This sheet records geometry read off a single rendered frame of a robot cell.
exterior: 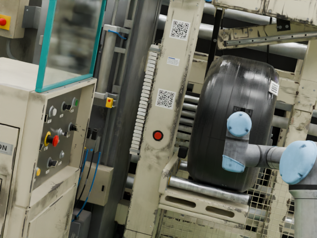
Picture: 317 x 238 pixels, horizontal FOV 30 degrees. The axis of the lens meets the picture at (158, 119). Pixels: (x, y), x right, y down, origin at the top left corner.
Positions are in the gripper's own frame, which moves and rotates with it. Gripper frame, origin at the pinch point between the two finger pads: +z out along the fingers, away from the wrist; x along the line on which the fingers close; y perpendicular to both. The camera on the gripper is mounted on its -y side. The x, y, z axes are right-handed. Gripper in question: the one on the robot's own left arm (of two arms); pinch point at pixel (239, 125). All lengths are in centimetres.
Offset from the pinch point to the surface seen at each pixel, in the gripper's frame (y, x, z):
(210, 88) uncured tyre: 11.0, 14.3, 5.6
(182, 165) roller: -26, 22, 44
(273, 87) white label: 16.7, -9.4, 9.9
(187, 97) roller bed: 4, 28, 61
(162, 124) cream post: -8.2, 31.3, 21.4
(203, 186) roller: -28.7, 8.7, 16.6
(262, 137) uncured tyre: -2.6, -9.2, 3.6
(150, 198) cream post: -41, 30, 25
